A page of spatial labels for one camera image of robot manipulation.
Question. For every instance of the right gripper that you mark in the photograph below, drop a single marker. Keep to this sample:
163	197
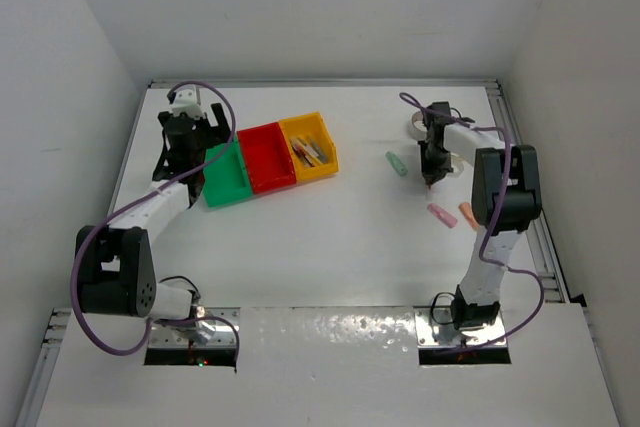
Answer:
431	172

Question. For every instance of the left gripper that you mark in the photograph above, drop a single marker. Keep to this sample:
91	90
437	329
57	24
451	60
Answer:
215	134

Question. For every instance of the clear small tape roll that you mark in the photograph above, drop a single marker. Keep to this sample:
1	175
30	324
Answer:
457	165

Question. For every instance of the grey wide tape roll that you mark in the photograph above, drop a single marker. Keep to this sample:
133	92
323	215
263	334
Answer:
416	127

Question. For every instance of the green correction tape case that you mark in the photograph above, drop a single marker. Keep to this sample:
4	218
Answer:
396	163

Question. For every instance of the orange correction tape case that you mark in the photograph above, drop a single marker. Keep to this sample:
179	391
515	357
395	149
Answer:
466	210

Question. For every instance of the pink correction tape case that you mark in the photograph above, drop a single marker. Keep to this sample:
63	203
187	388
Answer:
443	215

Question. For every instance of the yellow highlighter pen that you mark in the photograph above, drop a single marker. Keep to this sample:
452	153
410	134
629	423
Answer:
319	151

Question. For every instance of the blue marker pen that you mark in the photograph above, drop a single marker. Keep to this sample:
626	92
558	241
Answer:
311	150

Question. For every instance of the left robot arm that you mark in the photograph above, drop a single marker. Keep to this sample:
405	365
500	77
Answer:
116	275

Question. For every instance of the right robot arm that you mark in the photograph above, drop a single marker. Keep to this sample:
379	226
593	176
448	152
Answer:
505	199

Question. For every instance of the green plastic bin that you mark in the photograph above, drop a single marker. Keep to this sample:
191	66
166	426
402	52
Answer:
226	180

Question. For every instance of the red plastic bin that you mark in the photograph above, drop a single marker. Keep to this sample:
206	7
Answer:
267	159

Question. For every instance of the yellow plastic bin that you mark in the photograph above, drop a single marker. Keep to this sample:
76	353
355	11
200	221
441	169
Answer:
310	125

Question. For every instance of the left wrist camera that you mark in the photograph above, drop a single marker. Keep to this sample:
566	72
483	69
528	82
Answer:
187	101

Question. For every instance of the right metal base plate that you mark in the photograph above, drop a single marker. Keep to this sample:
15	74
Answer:
435	330

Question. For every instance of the metal base plate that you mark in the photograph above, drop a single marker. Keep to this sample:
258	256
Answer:
435	330
215	328

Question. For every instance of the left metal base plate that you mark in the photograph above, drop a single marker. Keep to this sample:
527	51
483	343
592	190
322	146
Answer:
215	328

